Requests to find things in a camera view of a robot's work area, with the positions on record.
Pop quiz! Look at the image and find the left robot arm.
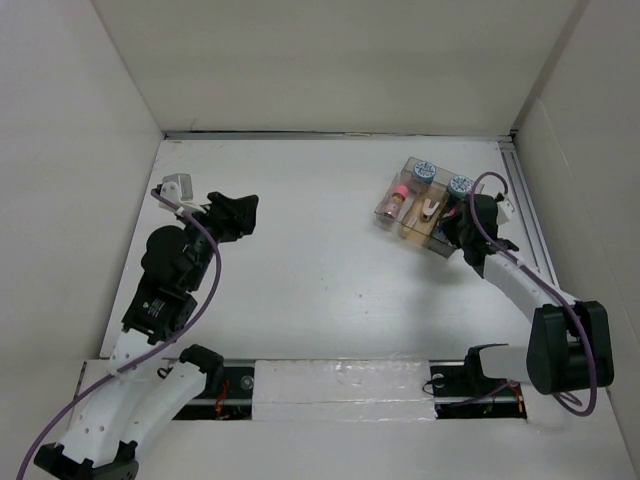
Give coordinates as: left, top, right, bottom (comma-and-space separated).
25, 187, 259, 479

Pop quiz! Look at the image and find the pink white stapler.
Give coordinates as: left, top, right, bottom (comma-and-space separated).
420, 198, 441, 222

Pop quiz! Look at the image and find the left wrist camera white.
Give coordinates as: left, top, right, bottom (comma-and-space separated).
151, 173, 205, 217

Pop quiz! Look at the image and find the front mounting rail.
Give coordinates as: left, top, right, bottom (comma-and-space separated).
176, 360, 527, 423

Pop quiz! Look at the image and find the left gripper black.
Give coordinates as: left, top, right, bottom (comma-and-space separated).
176, 191, 257, 290

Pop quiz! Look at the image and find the back aluminium rail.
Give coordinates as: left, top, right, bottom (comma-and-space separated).
163, 130, 513, 142

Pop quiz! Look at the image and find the clear desk organizer box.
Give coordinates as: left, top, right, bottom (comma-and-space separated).
374, 157, 463, 258

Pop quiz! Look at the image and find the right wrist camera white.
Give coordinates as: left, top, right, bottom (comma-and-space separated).
496, 197, 515, 226

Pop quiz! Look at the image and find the aluminium rail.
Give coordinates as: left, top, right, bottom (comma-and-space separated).
163, 130, 513, 142
498, 136, 560, 289

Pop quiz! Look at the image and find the right aluminium rail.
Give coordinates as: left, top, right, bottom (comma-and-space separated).
498, 136, 560, 289

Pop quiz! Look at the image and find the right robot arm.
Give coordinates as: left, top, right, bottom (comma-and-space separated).
441, 194, 615, 416

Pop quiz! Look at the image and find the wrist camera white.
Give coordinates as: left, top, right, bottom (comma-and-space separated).
496, 197, 515, 226
151, 173, 205, 217

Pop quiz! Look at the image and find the pink capped pencil tube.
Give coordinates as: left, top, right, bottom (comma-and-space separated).
379, 184, 409, 221

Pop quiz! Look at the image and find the blue round jar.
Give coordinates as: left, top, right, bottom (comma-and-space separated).
447, 175, 474, 199
412, 161, 437, 185

